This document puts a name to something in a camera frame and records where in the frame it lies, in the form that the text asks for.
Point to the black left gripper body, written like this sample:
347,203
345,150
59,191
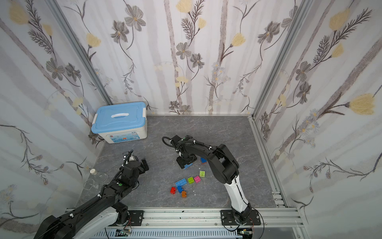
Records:
139,165

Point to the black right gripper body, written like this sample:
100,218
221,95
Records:
185,161

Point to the light blue long lego brick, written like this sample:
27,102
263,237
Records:
188,165

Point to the light blue long brick studs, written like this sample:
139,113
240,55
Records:
181,182

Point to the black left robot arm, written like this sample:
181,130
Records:
103,210

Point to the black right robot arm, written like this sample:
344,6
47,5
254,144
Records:
224,167

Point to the pink lego brick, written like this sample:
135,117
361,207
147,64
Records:
197,179

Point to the red lego brick lower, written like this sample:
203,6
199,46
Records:
173,190

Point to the clear glass flask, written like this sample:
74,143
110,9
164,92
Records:
95,181

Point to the blue lid storage box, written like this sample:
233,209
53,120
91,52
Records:
121,122

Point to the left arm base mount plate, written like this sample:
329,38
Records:
134,217

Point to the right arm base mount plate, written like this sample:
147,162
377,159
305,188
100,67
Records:
234,219

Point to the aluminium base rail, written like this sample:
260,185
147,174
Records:
205,223

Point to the aluminium frame corner post left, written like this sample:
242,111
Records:
77,47

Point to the aluminium frame corner post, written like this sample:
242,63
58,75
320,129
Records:
285,48
77,47

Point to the aluminium frame corner post right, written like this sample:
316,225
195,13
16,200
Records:
285,48

